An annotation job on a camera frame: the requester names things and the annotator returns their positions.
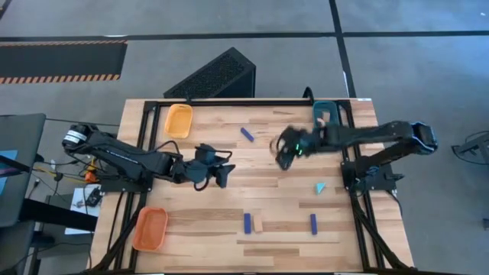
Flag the teal plastic basket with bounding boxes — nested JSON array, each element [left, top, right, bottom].
[[312, 100, 342, 129]]

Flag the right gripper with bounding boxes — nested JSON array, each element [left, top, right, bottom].
[[268, 125, 325, 171]]

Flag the black desk base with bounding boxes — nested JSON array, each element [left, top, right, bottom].
[[0, 198, 99, 275]]

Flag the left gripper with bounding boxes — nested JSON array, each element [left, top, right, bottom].
[[170, 143, 236, 191]]

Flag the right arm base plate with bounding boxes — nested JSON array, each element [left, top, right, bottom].
[[340, 160, 405, 193]]

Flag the yellow plastic basket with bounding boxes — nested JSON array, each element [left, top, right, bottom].
[[164, 103, 194, 140]]

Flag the small black device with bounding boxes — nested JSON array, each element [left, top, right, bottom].
[[84, 188, 102, 208]]

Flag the black perforated computer tower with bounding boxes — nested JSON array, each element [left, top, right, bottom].
[[163, 46, 257, 100]]

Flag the black aluminium table frame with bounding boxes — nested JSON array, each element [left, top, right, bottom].
[[89, 99, 416, 274]]

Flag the dark grey monitor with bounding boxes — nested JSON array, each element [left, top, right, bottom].
[[0, 112, 47, 228]]

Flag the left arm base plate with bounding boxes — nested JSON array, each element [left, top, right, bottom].
[[99, 163, 154, 193]]

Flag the orange plastic basket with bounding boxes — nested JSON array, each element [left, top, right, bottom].
[[131, 206, 169, 253]]

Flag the black hazard-striped floor mat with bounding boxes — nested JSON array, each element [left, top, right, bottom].
[[0, 39, 128, 86]]

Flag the white paper sheets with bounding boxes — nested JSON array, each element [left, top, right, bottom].
[[63, 183, 102, 235]]

